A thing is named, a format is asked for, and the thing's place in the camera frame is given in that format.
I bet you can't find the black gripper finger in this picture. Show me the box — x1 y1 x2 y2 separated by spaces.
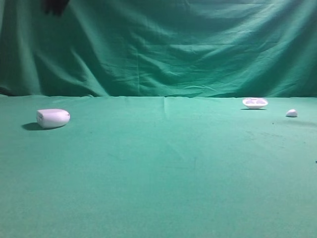
43 0 70 16

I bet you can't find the white earphone case body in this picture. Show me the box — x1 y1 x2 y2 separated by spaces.
36 109 70 129

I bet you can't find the white earphone case lid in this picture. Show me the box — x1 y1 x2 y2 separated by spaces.
242 98 268 109

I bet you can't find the green backdrop cloth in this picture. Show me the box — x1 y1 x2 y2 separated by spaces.
0 0 317 98

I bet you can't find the green table cloth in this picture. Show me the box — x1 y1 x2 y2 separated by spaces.
0 96 317 238

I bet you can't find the small white earbud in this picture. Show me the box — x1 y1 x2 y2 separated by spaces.
286 109 298 118

